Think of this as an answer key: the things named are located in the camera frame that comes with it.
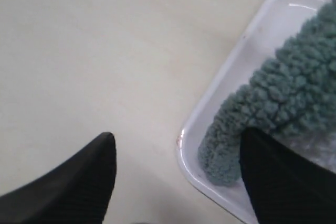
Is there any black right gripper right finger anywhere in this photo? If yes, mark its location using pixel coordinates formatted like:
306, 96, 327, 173
239, 128, 335, 224

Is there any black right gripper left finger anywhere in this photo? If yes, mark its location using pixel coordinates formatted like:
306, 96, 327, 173
1, 132, 117, 223

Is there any dark green fuzzy fabric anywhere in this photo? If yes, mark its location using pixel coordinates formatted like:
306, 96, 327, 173
197, 2, 335, 186

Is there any white plastic tray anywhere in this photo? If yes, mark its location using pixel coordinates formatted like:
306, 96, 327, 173
176, 0, 329, 223

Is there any white plush snowman toy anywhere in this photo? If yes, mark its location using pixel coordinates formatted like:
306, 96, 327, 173
286, 132, 335, 173

